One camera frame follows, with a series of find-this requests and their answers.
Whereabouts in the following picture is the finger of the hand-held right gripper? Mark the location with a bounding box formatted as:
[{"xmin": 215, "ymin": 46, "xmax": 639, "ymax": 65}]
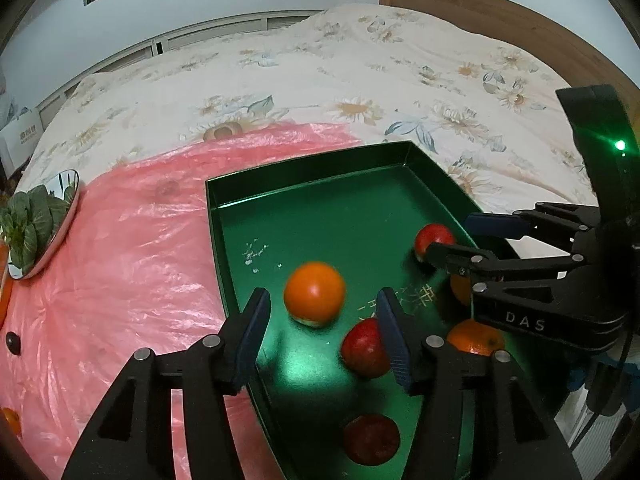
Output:
[
  {"xmin": 465, "ymin": 202, "xmax": 603, "ymax": 257},
  {"xmin": 425, "ymin": 241, "xmax": 577, "ymax": 285}
]

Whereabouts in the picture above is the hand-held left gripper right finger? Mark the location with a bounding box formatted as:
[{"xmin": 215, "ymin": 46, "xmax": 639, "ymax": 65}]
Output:
[{"xmin": 376, "ymin": 287, "xmax": 583, "ymax": 480}]

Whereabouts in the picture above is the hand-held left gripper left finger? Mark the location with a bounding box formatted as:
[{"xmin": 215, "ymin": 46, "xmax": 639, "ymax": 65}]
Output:
[{"xmin": 61, "ymin": 287, "xmax": 272, "ymax": 480}]

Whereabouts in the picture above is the red apple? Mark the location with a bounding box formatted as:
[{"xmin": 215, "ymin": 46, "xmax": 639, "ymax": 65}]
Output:
[
  {"xmin": 414, "ymin": 223, "xmax": 457, "ymax": 263},
  {"xmin": 340, "ymin": 317, "xmax": 393, "ymax": 380},
  {"xmin": 343, "ymin": 414, "xmax": 401, "ymax": 465}
]

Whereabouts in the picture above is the green rectangular tray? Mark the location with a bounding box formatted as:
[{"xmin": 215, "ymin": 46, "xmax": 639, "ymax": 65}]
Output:
[{"xmin": 205, "ymin": 141, "xmax": 566, "ymax": 480}]

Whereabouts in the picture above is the pink plastic sheet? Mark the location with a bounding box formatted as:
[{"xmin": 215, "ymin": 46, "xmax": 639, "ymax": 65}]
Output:
[{"xmin": 0, "ymin": 121, "xmax": 366, "ymax": 480}]

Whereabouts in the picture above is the patterned white plate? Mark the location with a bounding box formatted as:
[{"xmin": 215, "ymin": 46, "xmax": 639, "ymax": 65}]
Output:
[{"xmin": 7, "ymin": 169, "xmax": 81, "ymax": 280}]

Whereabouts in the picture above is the wooden headboard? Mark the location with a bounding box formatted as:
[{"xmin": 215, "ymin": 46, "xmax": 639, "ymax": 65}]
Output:
[{"xmin": 379, "ymin": 0, "xmax": 640, "ymax": 126}]

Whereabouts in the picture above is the orange rimmed plate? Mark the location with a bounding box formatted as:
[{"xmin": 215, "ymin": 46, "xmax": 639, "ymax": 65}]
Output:
[{"xmin": 0, "ymin": 240, "xmax": 15, "ymax": 328}]

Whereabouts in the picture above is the green bok choy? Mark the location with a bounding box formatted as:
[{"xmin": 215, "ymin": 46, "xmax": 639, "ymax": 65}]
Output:
[{"xmin": 0, "ymin": 185, "xmax": 68, "ymax": 271}]

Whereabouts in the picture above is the white cardboard box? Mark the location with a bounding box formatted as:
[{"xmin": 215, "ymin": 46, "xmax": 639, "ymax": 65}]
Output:
[{"xmin": 0, "ymin": 107, "xmax": 43, "ymax": 173}]

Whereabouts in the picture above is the white slatted radiator cover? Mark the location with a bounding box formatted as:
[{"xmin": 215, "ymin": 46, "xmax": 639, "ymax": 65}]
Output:
[{"xmin": 37, "ymin": 10, "xmax": 326, "ymax": 126}]

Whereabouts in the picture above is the black cable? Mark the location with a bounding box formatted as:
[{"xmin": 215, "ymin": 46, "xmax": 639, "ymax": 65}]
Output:
[{"xmin": 570, "ymin": 330, "xmax": 633, "ymax": 453}]

